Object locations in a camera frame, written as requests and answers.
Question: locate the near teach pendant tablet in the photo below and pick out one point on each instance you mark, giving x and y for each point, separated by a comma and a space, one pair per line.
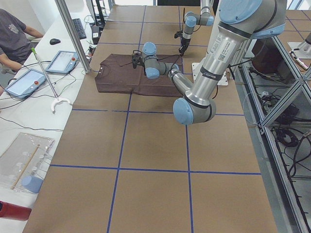
26, 84

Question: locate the reacher stick white claw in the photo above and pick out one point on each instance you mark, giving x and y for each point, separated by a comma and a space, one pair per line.
57, 99

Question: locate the clear plastic bag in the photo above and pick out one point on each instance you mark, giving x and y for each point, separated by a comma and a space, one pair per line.
14, 158

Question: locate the brown t-shirt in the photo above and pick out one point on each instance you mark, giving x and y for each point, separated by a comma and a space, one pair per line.
117, 75

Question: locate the teach pendant tablet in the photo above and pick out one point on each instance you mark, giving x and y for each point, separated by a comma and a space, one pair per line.
26, 84
63, 62

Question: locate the aluminium frame post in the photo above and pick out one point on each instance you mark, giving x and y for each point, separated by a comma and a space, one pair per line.
66, 17

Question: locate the black keyboard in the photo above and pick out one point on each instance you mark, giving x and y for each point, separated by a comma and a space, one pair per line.
79, 28

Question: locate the far teach pendant tablet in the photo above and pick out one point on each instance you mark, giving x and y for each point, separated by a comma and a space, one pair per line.
63, 62

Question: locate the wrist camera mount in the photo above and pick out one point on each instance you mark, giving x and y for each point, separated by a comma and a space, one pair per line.
135, 54
178, 34

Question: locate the red cylinder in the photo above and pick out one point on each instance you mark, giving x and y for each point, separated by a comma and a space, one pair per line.
14, 212

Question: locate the black computer mouse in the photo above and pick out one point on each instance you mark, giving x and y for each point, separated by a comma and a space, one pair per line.
54, 41

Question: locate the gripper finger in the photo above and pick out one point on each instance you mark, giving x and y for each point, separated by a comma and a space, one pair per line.
182, 50

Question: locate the wooden stick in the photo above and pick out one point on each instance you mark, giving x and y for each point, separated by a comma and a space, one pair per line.
24, 168

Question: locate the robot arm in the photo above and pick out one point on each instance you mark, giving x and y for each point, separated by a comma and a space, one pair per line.
240, 20
190, 21

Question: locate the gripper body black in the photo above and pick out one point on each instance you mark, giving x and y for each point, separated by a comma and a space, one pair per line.
184, 41
138, 60

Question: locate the seated person grey shirt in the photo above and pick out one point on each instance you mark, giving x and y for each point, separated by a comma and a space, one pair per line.
15, 48

